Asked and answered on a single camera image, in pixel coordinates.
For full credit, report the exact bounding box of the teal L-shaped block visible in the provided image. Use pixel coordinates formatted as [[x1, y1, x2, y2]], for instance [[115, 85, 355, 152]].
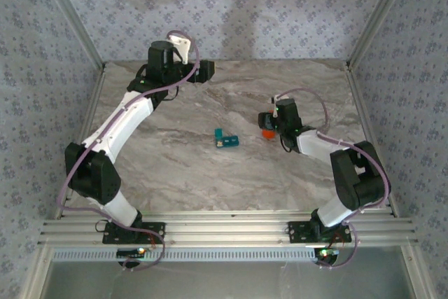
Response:
[[213, 127, 241, 150]]

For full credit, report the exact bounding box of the small circuit board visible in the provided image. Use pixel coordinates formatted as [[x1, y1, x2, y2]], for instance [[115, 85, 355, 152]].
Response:
[[116, 247, 146, 258], [314, 247, 340, 258]]

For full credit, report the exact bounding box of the grey metal panel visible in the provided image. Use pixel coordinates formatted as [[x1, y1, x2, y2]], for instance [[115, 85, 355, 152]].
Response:
[[41, 260, 417, 299]]

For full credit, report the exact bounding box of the aluminium side rail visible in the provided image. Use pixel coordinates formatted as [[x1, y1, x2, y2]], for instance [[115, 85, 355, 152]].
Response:
[[344, 62, 400, 218], [54, 66, 107, 219]]

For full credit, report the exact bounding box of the aluminium corner post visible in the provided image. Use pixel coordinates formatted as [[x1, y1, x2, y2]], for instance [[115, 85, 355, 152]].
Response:
[[346, 0, 419, 71], [34, 0, 107, 71]]

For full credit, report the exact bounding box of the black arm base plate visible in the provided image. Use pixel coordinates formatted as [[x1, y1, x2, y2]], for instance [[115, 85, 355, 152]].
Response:
[[287, 221, 352, 244], [101, 221, 167, 246]]

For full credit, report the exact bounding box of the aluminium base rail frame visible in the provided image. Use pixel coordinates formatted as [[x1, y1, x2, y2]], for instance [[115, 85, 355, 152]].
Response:
[[37, 209, 420, 248]]

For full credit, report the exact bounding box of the grey slotted cable duct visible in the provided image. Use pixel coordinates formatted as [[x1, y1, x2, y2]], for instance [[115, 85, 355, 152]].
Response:
[[51, 246, 318, 263]]

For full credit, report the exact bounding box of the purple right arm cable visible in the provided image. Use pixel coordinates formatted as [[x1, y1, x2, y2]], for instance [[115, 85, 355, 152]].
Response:
[[274, 88, 391, 271]]

